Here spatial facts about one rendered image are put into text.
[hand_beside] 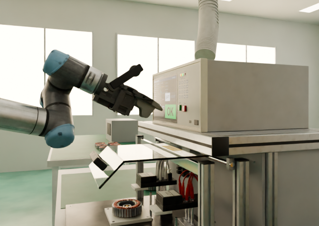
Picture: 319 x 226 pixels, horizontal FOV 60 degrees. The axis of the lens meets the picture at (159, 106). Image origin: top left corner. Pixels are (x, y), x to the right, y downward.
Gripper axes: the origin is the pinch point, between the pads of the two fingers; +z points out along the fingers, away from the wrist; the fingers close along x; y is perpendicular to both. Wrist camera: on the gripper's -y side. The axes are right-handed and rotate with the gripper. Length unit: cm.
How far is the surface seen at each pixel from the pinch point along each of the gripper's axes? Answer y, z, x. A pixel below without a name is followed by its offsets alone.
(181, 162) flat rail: 13.2, 10.0, 9.3
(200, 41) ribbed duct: -74, 43, -106
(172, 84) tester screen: -9.9, 3.1, -6.8
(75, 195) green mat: 49, -2, -57
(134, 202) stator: 35.1, 13.2, -21.3
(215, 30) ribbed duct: -89, 51, -108
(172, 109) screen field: -1.8, 6.8, -6.7
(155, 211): 29.1, 10.0, 6.0
